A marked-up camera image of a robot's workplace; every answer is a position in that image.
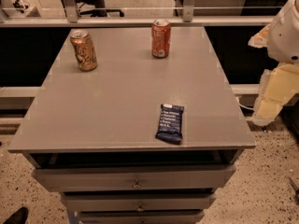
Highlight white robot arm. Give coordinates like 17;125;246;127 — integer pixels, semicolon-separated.
249;0;299;126

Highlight orange-red soda can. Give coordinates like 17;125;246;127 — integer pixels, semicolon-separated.
151;19;171;58

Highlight gold soda can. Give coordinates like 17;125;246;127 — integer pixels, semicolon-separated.
70;29;97;72

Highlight blue snack bar wrapper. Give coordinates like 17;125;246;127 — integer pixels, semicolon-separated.
155;104;184;144

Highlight middle grey drawer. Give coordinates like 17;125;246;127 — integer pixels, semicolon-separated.
61;193;216;212

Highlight grey drawer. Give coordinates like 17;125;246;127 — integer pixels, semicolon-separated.
32;164;235;192
79;210;204;224
61;193;216;212

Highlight bottom grey drawer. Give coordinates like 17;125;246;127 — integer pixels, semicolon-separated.
79;210;204;224

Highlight grey drawer cabinet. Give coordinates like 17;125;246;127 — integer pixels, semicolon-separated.
7;26;257;224

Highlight top grey drawer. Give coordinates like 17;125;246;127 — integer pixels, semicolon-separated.
32;164;235;192

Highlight metal glass railing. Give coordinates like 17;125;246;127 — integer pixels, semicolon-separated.
0;0;282;27

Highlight black shoe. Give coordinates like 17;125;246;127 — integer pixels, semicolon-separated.
3;207;29;224

